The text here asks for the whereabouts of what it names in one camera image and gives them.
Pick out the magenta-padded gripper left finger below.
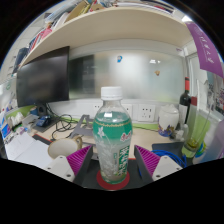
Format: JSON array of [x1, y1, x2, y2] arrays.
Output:
[[44, 144, 95, 187]]

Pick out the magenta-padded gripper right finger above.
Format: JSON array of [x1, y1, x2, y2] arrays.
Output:
[[133, 144, 184, 184]]

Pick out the green-labelled clear drink bottle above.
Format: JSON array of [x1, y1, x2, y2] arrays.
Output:
[[92, 86, 134, 185]]

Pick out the black desk mat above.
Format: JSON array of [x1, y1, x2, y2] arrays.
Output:
[[81, 156, 154, 190]]

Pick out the white cup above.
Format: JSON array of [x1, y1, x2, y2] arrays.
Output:
[[47, 135, 84, 161]]

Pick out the grey metal laptop stand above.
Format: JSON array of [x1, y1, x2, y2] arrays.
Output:
[[68, 114, 96, 140]]

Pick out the flat round red coaster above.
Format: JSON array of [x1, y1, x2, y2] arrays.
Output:
[[96, 169, 131, 192]]

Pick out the white ceramic jar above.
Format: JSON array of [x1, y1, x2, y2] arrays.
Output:
[[157, 103, 181, 138]]

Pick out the tall clear glass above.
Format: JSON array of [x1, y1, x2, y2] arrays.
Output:
[[181, 96, 210, 158]]

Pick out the small blue device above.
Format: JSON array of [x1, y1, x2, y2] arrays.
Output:
[[34, 114, 52, 128]]

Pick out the written white paper sheet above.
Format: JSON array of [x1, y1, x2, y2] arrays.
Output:
[[4, 131, 54, 170]]

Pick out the clear plastic box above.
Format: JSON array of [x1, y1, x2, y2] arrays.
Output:
[[21, 114, 40, 127]]

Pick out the dark wine bottle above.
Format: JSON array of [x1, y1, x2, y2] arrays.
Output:
[[178, 76, 193, 126]]

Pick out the black computer monitor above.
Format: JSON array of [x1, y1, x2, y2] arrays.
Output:
[[15, 45, 71, 108]]

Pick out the group photo poster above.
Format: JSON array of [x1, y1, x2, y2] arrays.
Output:
[[206, 71, 224, 116]]

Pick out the purple hanging banner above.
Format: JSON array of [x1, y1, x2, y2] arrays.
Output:
[[184, 21, 224, 79]]

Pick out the white shelf with books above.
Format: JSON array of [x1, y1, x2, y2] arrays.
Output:
[[13, 0, 195, 68]]

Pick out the ceiling lights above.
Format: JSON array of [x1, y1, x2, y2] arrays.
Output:
[[181, 14, 193, 24]]

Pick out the black cables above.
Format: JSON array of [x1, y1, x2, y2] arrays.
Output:
[[46, 103, 80, 141]]

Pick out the white wall socket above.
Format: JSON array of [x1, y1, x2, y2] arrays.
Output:
[[91, 103, 103, 116], [121, 103, 134, 121], [137, 103, 157, 123]]

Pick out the dark wall panel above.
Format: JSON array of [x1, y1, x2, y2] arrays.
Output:
[[68, 54, 96, 100]]

